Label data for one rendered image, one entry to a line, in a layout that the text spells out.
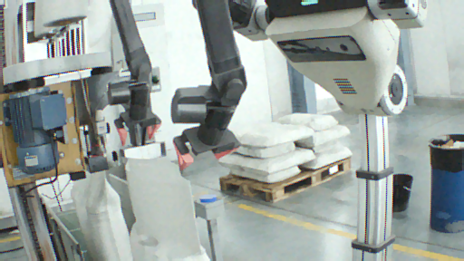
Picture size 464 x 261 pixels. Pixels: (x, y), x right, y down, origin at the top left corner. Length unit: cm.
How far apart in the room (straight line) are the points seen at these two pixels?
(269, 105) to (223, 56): 628
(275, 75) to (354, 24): 618
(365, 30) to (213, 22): 41
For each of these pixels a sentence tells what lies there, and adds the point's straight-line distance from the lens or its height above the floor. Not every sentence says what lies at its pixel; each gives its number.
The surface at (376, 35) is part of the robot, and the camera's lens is 110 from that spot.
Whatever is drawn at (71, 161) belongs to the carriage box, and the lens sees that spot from 151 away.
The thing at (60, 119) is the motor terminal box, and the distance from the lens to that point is 124.
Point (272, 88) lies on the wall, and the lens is 715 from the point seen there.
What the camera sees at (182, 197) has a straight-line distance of 114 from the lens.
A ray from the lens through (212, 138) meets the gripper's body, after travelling 96.
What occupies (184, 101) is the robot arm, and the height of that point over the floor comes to 125.
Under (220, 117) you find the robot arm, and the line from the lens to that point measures 92.
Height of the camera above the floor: 132
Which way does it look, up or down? 9 degrees down
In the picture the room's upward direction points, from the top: 7 degrees counter-clockwise
